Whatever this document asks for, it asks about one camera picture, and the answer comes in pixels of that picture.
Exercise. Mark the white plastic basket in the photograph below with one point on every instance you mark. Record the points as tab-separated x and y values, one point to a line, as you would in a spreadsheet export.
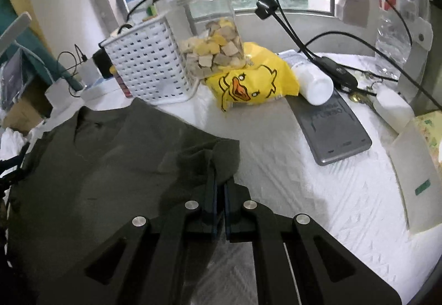
145	60

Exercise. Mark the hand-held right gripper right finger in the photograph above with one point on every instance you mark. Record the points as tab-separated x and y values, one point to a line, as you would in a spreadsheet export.
228	212

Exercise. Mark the tablet computer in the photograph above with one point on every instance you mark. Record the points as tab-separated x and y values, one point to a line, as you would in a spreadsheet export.
12	77

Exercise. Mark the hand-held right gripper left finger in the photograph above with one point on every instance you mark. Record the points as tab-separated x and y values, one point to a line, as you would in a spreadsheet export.
214	212

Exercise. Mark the olive green t-shirt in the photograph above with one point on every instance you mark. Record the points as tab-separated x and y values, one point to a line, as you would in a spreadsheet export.
121	170

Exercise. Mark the yellow tissue box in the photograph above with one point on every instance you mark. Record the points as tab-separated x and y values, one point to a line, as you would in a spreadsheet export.
414	167

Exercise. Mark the teal curtain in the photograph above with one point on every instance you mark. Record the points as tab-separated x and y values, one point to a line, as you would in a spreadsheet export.
34	46

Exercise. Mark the white charger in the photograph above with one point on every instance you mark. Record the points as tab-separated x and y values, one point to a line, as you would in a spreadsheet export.
90	72

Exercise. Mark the brown cardboard box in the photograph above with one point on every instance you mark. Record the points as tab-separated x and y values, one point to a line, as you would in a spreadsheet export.
22	115

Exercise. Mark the clear jar with white lid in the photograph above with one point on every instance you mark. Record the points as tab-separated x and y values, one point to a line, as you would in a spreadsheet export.
207	11

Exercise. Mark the red can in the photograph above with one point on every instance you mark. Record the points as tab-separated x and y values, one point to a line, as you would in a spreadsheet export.
123	86

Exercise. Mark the clear water bottle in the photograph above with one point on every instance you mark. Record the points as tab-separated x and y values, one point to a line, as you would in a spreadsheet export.
393	15

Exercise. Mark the white squeeze tube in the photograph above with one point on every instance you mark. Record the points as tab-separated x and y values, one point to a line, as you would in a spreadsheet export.
316	84

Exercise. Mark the white desk lamp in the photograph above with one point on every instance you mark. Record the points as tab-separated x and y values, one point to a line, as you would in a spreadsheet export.
13	32

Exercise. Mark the yellow duck print bag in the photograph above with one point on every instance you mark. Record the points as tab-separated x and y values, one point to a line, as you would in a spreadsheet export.
262	80

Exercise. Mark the white tablecloth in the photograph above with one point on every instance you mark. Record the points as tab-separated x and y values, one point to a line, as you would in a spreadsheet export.
293	187

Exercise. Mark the yellow curtain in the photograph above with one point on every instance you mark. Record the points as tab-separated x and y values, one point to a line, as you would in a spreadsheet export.
20	1

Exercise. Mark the small white bottle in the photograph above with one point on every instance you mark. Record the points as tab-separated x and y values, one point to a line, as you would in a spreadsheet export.
392	110

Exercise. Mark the bunch of keys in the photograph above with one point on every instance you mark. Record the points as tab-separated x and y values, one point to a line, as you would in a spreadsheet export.
357	97

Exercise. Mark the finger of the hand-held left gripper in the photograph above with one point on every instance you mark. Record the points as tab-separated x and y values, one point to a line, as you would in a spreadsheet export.
13	161

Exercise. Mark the black power adapter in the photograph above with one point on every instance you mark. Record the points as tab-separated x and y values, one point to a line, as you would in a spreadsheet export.
102	63

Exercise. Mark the grey flat device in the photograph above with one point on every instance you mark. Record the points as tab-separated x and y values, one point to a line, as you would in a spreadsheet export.
331	132

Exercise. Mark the white bottle with blue cap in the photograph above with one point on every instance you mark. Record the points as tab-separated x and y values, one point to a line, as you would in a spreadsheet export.
135	1

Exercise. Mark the white curved holder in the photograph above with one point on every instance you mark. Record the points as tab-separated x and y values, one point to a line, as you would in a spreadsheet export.
416	60

